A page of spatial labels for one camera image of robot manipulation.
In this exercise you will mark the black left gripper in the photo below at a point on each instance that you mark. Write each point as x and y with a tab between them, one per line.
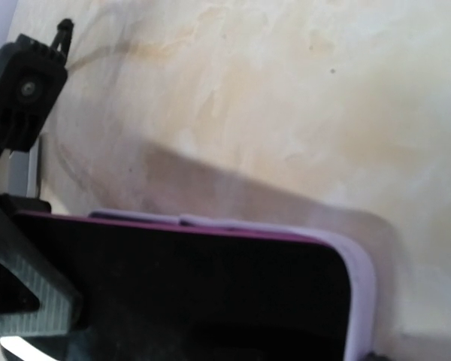
15	204

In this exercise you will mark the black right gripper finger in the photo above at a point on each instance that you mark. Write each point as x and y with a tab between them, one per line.
36	300

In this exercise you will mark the purple-edged black smartphone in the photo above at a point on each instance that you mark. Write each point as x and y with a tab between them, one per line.
153	292

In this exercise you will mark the lavender silicone phone case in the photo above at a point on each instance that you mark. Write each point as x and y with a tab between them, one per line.
360	268

